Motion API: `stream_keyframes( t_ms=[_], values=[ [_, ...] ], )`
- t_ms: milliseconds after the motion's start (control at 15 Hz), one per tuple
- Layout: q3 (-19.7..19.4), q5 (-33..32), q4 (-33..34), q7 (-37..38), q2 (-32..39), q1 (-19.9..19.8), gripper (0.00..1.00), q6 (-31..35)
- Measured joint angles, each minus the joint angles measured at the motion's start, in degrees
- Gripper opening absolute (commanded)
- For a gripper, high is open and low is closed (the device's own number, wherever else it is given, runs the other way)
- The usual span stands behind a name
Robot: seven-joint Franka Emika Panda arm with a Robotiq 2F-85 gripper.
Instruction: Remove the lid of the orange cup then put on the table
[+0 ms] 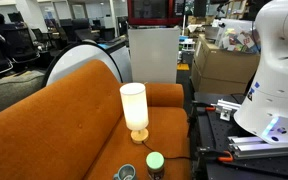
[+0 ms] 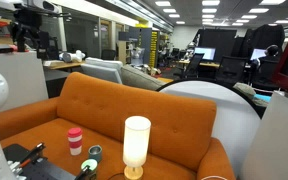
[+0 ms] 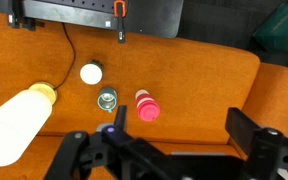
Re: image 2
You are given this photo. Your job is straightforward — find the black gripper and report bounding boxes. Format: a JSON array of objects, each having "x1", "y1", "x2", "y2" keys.
[{"x1": 11, "y1": 7, "x2": 42, "y2": 54}]

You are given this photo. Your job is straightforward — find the red cup lid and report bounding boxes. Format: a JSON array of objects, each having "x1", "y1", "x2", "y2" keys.
[{"x1": 67, "y1": 127, "x2": 84, "y2": 139}]

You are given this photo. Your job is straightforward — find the red white striped cup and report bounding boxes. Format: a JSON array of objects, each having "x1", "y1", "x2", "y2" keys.
[{"x1": 67, "y1": 134, "x2": 84, "y2": 157}]

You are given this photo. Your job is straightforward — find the small grey teal cup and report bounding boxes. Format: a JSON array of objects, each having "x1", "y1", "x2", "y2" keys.
[{"x1": 88, "y1": 144, "x2": 104, "y2": 164}]

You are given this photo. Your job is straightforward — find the jar with green lid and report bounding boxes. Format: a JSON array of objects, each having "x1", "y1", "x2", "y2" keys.
[{"x1": 80, "y1": 158, "x2": 99, "y2": 180}]

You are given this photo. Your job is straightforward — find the wooden desk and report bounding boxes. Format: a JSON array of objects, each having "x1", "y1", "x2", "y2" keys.
[{"x1": 43, "y1": 59, "x2": 85, "y2": 71}]

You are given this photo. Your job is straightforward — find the white pipe shaped object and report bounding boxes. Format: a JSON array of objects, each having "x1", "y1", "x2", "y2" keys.
[{"x1": 58, "y1": 49, "x2": 87, "y2": 64}]

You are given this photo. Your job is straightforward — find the white cabinet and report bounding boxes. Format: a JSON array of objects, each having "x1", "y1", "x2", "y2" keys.
[{"x1": 0, "y1": 50, "x2": 49, "y2": 111}]

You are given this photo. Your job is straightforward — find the white cushion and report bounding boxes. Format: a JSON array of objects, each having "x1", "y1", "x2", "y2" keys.
[{"x1": 84, "y1": 57, "x2": 124, "y2": 73}]

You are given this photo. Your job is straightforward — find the blue grey cushion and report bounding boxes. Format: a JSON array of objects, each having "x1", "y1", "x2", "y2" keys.
[{"x1": 80, "y1": 63, "x2": 123, "y2": 85}]

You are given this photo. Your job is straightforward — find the blue grey cabinet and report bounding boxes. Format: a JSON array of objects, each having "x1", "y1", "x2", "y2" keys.
[{"x1": 128, "y1": 26, "x2": 153, "y2": 66}]

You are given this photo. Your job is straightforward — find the grey fabric sofa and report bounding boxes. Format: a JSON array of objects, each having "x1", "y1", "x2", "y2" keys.
[{"x1": 120, "y1": 64, "x2": 167, "y2": 92}]

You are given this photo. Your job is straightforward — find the black orange bar clamp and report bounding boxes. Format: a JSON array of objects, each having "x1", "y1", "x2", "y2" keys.
[
  {"x1": 18, "y1": 142, "x2": 47, "y2": 168},
  {"x1": 73, "y1": 165, "x2": 92, "y2": 180}
]

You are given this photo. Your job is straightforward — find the yellow shelving rack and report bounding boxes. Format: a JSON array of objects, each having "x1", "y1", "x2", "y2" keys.
[{"x1": 148, "y1": 29, "x2": 160, "y2": 69}]

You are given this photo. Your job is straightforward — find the aluminium extrusion rails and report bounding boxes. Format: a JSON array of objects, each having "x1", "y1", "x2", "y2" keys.
[{"x1": 7, "y1": 159, "x2": 28, "y2": 180}]

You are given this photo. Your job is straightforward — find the white table lamp wooden base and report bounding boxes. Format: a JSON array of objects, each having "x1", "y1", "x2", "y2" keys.
[{"x1": 122, "y1": 115, "x2": 152, "y2": 180}]

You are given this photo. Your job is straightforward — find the lit wide computer monitor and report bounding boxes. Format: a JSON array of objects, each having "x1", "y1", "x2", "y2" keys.
[{"x1": 193, "y1": 46, "x2": 217, "y2": 62}]

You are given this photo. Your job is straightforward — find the orange fabric sofa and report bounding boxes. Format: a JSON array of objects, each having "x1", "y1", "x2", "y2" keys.
[{"x1": 0, "y1": 71, "x2": 237, "y2": 180}]

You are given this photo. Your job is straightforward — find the black partition screen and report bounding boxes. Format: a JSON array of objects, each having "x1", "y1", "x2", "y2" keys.
[{"x1": 197, "y1": 28, "x2": 238, "y2": 63}]

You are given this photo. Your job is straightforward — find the black mesh office chair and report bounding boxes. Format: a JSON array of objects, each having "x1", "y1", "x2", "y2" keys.
[{"x1": 215, "y1": 55, "x2": 248, "y2": 86}]

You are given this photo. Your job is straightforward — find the white round board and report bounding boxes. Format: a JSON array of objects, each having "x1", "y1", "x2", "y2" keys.
[{"x1": 156, "y1": 79, "x2": 262, "y2": 178}]

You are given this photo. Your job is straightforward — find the lit small computer monitor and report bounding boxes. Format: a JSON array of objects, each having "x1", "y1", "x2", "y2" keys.
[{"x1": 249, "y1": 48, "x2": 268, "y2": 62}]

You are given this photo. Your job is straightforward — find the black curtain booth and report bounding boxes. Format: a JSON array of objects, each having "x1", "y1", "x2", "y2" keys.
[{"x1": 242, "y1": 23, "x2": 287, "y2": 58}]

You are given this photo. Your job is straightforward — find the seated person dark hair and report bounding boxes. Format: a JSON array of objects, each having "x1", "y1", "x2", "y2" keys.
[{"x1": 263, "y1": 44, "x2": 282, "y2": 63}]

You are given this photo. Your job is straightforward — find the red framed monitor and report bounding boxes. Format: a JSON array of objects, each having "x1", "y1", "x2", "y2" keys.
[{"x1": 272, "y1": 20, "x2": 288, "y2": 98}]

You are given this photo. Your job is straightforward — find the white flat panel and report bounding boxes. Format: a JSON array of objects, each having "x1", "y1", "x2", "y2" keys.
[{"x1": 239, "y1": 91, "x2": 288, "y2": 180}]

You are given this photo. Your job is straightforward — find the white cord loop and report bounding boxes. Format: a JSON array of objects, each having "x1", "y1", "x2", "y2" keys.
[{"x1": 200, "y1": 175, "x2": 229, "y2": 180}]

